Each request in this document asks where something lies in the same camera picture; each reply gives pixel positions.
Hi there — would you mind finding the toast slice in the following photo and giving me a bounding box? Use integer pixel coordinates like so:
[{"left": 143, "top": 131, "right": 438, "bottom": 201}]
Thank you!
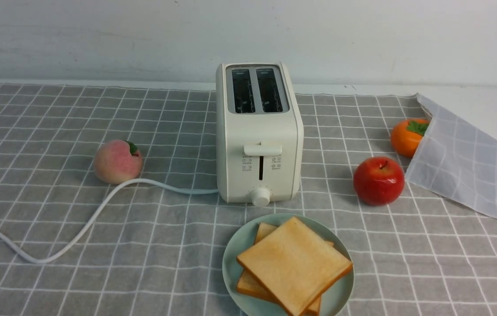
[
  {"left": 236, "top": 222, "right": 335, "bottom": 316},
  {"left": 236, "top": 216, "right": 353, "bottom": 316}
]

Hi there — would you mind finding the light green round plate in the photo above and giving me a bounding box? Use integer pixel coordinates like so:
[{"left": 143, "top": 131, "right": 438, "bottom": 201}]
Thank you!
[{"left": 222, "top": 213, "right": 354, "bottom": 316}]

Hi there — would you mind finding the white two-slot toaster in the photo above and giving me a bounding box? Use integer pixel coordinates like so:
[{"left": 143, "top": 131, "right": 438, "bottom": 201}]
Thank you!
[{"left": 215, "top": 62, "right": 304, "bottom": 207}]

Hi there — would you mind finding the pink peach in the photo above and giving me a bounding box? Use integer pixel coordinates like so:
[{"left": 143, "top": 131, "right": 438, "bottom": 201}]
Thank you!
[{"left": 93, "top": 139, "right": 144, "bottom": 185}]

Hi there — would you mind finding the grey checked tablecloth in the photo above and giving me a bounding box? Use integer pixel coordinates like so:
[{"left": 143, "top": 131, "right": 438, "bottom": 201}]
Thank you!
[{"left": 0, "top": 83, "right": 497, "bottom": 316}]

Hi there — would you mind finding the red apple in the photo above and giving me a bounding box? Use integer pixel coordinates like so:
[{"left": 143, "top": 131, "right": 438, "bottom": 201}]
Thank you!
[{"left": 353, "top": 156, "right": 405, "bottom": 206}]

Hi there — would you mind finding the orange persimmon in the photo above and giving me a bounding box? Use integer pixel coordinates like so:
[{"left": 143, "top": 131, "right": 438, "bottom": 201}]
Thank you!
[{"left": 390, "top": 118, "right": 430, "bottom": 159}]

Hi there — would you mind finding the white toaster power cord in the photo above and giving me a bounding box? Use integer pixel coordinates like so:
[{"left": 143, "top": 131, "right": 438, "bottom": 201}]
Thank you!
[{"left": 0, "top": 178, "right": 220, "bottom": 265}]

